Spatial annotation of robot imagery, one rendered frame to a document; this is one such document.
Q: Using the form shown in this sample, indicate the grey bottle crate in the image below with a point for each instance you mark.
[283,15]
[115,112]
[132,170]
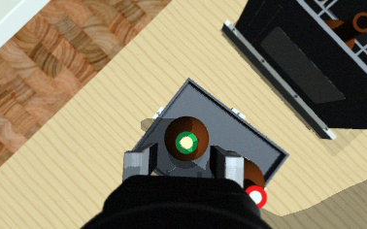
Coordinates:
[321,69]

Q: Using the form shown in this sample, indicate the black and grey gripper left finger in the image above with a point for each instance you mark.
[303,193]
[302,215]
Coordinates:
[140,162]

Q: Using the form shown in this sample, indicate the grey rectangular tray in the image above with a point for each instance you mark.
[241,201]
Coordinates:
[226,129]

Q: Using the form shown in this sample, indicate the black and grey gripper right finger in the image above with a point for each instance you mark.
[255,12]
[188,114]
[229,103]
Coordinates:
[224,165]

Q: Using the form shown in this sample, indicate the brown bottle with blue label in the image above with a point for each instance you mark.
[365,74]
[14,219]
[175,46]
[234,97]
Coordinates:
[186,138]

